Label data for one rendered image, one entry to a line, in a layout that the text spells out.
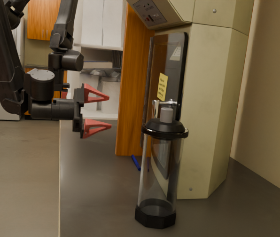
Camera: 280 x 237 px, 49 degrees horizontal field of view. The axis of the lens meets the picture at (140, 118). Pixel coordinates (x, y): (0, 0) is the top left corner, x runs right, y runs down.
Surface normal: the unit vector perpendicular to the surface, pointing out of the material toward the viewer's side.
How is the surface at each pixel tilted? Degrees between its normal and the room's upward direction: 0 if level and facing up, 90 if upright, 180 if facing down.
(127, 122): 90
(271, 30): 90
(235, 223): 0
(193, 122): 90
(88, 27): 95
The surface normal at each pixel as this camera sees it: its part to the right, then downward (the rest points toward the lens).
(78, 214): 0.09, -0.98
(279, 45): -0.97, -0.04
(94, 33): -0.18, 0.23
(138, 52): 0.25, 0.22
